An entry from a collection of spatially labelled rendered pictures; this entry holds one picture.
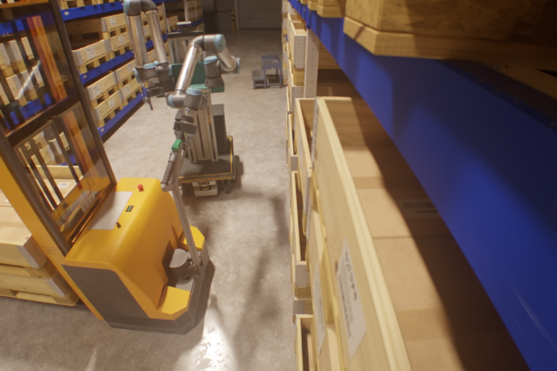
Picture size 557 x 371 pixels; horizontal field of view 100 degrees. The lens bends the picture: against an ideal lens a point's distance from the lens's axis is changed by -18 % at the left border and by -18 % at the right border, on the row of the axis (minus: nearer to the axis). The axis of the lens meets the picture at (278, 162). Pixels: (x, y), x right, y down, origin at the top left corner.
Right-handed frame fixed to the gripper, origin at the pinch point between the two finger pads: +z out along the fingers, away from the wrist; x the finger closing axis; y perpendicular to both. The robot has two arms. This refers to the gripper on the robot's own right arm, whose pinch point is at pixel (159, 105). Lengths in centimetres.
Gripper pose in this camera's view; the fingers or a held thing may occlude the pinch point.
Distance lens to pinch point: 237.1
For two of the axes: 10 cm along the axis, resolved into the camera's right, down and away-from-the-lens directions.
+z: 2.3, 9.5, 2.1
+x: -9.4, 2.7, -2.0
